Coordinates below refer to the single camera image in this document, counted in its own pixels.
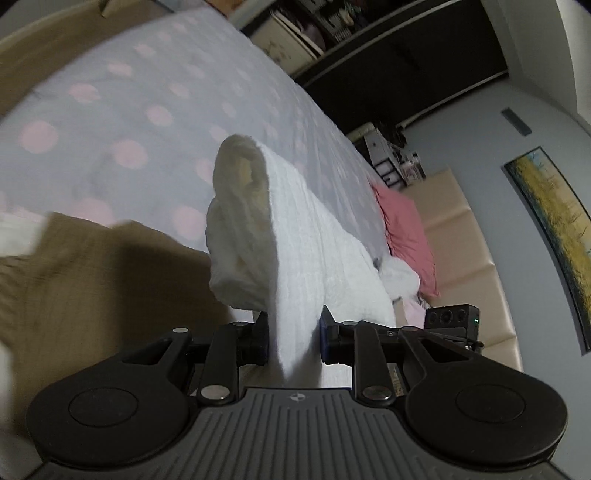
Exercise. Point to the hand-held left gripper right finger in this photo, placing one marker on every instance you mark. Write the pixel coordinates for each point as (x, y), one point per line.
(325, 341)

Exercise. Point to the black wardrobe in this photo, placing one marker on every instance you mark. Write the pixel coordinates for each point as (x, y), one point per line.
(415, 55)

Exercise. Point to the light pink cloth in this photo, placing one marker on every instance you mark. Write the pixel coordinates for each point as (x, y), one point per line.
(413, 314)

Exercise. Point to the brown striped cloth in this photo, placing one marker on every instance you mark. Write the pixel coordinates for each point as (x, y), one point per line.
(115, 277)

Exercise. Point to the beige padded headboard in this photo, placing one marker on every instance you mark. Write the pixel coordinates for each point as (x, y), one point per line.
(466, 258)

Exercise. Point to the small white folded cloth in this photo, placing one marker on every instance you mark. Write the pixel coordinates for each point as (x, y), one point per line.
(401, 279)

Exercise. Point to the pink pillow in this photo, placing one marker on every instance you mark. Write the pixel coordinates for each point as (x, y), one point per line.
(406, 226)

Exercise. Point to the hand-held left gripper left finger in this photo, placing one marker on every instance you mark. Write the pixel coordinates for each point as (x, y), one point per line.
(262, 350)

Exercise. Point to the cream storage box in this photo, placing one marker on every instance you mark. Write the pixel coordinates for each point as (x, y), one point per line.
(286, 46)

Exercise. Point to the white nightstand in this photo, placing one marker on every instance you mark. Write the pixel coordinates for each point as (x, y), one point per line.
(383, 152)

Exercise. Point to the white crinkled garment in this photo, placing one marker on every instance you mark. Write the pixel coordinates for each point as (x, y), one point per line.
(300, 240)

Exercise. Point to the yellow field wall painting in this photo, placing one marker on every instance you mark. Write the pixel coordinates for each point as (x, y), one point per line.
(554, 207)

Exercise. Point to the plain white cloth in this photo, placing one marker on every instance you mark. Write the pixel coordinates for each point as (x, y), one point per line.
(18, 230)

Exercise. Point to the grey pink-dotted bed cover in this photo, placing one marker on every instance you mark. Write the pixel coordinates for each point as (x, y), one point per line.
(138, 92)

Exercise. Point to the dark wall panel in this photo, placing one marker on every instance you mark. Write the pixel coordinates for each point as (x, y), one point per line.
(516, 121)

